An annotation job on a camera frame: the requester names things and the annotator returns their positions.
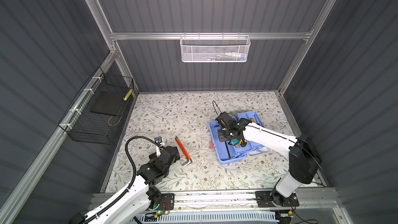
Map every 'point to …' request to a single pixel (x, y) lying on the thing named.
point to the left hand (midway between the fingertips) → (168, 150)
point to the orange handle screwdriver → (252, 120)
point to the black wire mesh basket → (95, 115)
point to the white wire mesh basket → (214, 48)
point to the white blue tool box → (227, 153)
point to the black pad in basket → (110, 102)
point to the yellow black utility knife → (243, 143)
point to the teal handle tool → (236, 142)
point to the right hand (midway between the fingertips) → (223, 136)
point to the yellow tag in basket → (128, 95)
